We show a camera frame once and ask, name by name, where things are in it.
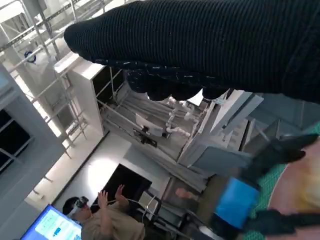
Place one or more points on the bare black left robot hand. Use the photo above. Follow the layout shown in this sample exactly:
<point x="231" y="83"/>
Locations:
<point x="237" y="202"/>

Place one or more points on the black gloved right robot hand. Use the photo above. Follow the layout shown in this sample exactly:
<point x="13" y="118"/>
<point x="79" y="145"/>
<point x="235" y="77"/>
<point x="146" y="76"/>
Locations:
<point x="200" y="37"/>

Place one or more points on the pink bowl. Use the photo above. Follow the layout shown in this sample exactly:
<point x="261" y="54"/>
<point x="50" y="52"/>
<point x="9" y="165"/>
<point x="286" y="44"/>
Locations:
<point x="282" y="190"/>

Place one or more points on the long orange toy bread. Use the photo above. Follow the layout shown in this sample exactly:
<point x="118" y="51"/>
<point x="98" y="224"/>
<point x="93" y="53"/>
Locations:
<point x="310" y="185"/>

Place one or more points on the green cutting mat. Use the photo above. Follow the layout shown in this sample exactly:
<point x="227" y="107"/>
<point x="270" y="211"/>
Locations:
<point x="267" y="180"/>

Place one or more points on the bright white screen panel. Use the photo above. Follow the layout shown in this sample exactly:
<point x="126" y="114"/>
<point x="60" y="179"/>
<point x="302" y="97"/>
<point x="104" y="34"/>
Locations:
<point x="195" y="100"/>

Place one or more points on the white desktop monitor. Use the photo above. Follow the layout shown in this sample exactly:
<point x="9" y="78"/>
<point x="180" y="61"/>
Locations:
<point x="147" y="123"/>

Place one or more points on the black blank monitor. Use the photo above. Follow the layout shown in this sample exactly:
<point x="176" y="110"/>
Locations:
<point x="130" y="180"/>

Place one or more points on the person wearing headset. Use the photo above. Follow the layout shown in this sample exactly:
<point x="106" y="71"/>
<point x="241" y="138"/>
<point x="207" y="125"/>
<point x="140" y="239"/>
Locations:
<point x="112" y="225"/>

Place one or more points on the white shelf black panels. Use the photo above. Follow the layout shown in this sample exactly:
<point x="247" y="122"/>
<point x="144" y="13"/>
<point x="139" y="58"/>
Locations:
<point x="82" y="95"/>

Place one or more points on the black white VR headset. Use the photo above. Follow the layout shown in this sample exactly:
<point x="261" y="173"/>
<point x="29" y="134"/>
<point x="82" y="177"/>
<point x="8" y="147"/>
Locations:
<point x="80" y="203"/>

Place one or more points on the round blue white sign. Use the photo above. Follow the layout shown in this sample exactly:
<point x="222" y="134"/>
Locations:
<point x="29" y="56"/>

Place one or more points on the blue monitor with light panel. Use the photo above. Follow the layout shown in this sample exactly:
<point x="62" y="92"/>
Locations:
<point x="52" y="225"/>

